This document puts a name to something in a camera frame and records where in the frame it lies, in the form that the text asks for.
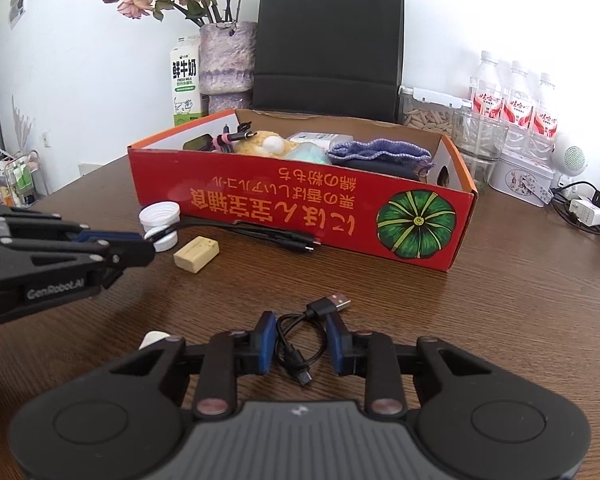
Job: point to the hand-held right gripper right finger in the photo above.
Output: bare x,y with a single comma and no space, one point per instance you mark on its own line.
336,345

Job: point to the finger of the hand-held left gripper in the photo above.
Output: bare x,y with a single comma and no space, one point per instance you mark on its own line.
95,236
130,254

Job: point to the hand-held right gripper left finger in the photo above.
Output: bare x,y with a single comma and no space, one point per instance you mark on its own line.
266,342

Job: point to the red cardboard box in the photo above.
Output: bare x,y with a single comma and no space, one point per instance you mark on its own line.
290,200

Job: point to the plush alpaca toy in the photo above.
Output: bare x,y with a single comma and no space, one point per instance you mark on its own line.
260,145

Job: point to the pale green bag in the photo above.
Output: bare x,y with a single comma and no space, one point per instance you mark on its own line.
310,154

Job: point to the clear container of pellets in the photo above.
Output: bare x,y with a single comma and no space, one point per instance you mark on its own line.
430,115

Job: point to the wide white jar lid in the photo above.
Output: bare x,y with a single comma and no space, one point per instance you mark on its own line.
160,214

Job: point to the beige eraser block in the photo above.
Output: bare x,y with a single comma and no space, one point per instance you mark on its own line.
196,255

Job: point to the white bottle cap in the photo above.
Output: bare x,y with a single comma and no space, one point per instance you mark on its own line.
152,339

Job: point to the white green milk carton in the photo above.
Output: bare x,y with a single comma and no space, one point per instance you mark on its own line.
185,85

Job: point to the purple textured vase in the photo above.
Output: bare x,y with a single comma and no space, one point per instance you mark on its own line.
227,65

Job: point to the clear glass cup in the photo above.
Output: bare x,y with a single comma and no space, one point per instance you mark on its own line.
480,150

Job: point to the white printed tin box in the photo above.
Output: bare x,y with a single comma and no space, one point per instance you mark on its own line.
520,180

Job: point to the white cube charger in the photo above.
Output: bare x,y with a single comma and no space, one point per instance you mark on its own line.
587,212

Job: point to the black paper bag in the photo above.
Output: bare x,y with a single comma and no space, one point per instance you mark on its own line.
330,40

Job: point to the clear water bottle red label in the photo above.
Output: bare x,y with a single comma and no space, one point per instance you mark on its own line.
516,110
545,120
485,92

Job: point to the white round robot speaker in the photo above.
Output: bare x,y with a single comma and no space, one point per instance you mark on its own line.
570,165

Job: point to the wall socket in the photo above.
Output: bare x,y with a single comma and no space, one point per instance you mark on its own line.
45,138

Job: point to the wall poster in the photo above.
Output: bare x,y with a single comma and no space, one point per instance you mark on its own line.
19,0

